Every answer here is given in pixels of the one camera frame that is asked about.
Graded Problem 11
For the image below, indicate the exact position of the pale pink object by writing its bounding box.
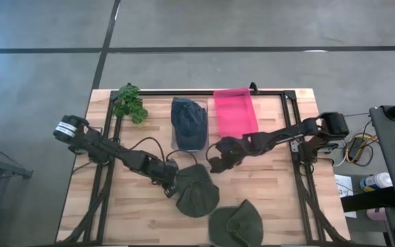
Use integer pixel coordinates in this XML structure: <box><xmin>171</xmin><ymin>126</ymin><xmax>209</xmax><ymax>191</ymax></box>
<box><xmin>366</xmin><ymin>207</ymin><xmax>389</xmax><ymax>222</ymax></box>

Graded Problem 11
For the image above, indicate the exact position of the black aluminium table frame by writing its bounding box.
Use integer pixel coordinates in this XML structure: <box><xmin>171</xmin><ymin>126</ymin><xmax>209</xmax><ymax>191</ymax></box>
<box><xmin>56</xmin><ymin>89</ymin><xmax>352</xmax><ymax>247</ymax></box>

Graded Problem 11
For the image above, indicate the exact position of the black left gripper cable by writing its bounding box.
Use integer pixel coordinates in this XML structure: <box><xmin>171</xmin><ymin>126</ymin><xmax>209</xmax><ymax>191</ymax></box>
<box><xmin>165</xmin><ymin>149</ymin><xmax>199</xmax><ymax>166</ymax></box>

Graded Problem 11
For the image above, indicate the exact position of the clear plastic bin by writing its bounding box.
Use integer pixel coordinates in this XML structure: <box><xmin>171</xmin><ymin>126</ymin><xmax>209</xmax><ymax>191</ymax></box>
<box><xmin>169</xmin><ymin>97</ymin><xmax>211</xmax><ymax>153</ymax></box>

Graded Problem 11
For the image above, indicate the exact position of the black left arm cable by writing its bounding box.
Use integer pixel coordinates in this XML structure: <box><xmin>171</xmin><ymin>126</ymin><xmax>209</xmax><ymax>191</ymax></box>
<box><xmin>128</xmin><ymin>137</ymin><xmax>167</xmax><ymax>165</ymax></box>

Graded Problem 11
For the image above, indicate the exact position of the white and blue bottle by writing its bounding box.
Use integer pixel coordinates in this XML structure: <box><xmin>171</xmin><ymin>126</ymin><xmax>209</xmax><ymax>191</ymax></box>
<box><xmin>359</xmin><ymin>172</ymin><xmax>394</xmax><ymax>193</ymax></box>

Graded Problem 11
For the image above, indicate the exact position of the olive green baseball cap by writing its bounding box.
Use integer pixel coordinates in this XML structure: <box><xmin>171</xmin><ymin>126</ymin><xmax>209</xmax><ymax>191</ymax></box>
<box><xmin>208</xmin><ymin>198</ymin><xmax>264</xmax><ymax>247</ymax></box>
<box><xmin>175</xmin><ymin>163</ymin><xmax>220</xmax><ymax>218</ymax></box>

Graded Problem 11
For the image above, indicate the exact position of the pink plastic bin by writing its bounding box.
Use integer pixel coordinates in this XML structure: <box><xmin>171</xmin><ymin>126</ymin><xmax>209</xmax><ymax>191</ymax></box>
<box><xmin>213</xmin><ymin>87</ymin><xmax>260</xmax><ymax>139</ymax></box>

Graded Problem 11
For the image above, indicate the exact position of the faded blue denim baseball cap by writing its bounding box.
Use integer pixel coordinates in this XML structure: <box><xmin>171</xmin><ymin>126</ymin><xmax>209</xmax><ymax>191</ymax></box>
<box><xmin>170</xmin><ymin>97</ymin><xmax>209</xmax><ymax>152</ymax></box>

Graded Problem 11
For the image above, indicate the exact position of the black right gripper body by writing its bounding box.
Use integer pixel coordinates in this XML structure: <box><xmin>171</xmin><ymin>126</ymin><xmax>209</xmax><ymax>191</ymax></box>
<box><xmin>230</xmin><ymin>132</ymin><xmax>263</xmax><ymax>161</ymax></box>

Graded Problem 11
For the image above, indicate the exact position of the green plant in white pot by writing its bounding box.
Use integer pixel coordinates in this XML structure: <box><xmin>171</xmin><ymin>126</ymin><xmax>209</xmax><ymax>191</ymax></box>
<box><xmin>112</xmin><ymin>83</ymin><xmax>149</xmax><ymax>125</ymax></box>

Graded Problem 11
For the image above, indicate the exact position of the white paper sheet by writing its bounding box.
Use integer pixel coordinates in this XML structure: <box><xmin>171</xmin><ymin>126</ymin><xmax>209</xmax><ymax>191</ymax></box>
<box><xmin>334</xmin><ymin>174</ymin><xmax>358</xmax><ymax>219</ymax></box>

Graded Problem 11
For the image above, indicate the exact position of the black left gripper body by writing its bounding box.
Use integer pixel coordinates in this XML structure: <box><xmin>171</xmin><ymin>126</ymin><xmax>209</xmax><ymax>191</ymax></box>
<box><xmin>147</xmin><ymin>158</ymin><xmax>180</xmax><ymax>189</ymax></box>

